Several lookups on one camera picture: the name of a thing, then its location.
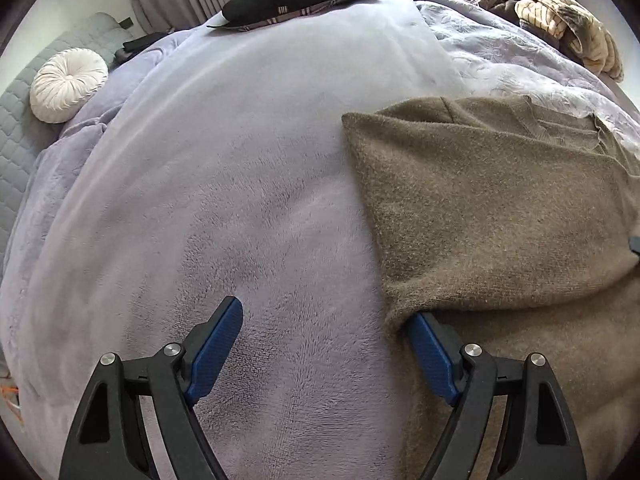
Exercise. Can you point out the grey quilted headboard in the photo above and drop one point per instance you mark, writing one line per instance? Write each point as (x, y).
(15, 160)

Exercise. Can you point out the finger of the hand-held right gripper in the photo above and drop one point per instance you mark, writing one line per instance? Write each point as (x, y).
(636, 245)

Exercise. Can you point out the lilac plush duvet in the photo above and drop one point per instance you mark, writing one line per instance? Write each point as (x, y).
(50, 185)

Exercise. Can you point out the flat black object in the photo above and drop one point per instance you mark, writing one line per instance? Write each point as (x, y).
(140, 42)

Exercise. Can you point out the striped beige brown blanket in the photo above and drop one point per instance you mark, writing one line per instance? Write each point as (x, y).
(550, 10)

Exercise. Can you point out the round white pleated cushion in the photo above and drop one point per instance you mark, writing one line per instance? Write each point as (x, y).
(67, 85)

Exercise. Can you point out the lilac quilted bedspread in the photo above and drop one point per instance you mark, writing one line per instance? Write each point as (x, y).
(500, 60)

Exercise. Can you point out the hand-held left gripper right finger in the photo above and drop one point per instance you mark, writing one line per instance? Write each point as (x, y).
(432, 360)

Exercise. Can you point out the lilac fleece blanket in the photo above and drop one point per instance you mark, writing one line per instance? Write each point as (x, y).
(250, 185)

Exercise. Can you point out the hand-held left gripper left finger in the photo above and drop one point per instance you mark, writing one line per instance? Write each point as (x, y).
(215, 352)

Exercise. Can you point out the brown knit sweater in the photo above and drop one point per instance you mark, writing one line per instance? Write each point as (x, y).
(490, 220)

